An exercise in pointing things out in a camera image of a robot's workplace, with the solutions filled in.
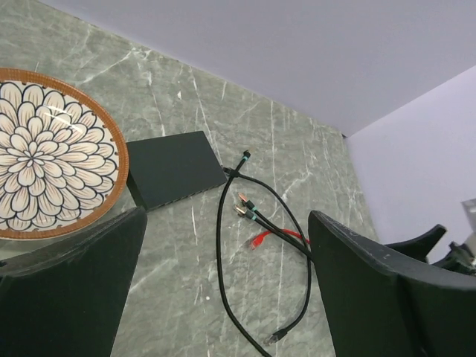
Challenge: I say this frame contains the black flat cable teal plugs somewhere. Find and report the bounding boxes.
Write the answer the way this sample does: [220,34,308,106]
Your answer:
[216,150,311,259]

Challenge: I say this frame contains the red ethernet cable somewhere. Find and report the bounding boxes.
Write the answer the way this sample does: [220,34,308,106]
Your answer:
[244,228,312,251]

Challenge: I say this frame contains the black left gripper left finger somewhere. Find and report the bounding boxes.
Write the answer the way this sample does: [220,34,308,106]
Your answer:
[1,208,147,356]

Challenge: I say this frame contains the floral bowl with brown rim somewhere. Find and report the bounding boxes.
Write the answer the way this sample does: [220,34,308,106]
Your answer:
[1,68,129,240]

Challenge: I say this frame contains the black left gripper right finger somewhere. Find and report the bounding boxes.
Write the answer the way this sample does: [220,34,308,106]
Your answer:
[308,210,475,356]

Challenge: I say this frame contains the black network switch box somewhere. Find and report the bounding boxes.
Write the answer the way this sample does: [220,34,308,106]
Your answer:
[126,131,226,212]

